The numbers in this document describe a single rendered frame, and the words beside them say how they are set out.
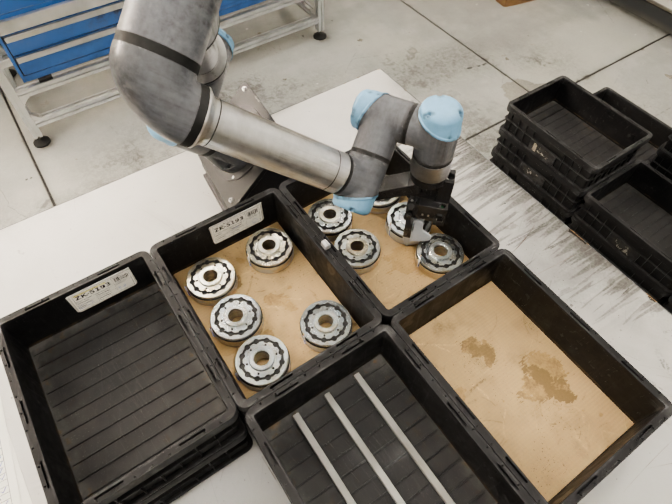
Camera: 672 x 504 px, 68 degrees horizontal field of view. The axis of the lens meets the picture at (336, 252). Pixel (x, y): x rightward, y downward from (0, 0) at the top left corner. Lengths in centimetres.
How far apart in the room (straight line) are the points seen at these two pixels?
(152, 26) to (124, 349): 62
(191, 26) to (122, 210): 82
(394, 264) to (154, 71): 64
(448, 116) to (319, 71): 220
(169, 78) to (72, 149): 213
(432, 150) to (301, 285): 40
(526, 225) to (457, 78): 175
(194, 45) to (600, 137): 165
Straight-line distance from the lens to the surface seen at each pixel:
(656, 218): 209
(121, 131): 284
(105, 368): 109
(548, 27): 365
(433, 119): 86
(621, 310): 137
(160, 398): 102
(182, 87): 74
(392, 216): 115
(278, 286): 108
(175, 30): 74
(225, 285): 106
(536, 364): 107
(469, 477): 96
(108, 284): 109
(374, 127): 90
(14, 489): 123
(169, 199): 146
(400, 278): 109
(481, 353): 104
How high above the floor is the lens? 175
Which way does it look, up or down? 55 degrees down
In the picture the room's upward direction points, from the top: straight up
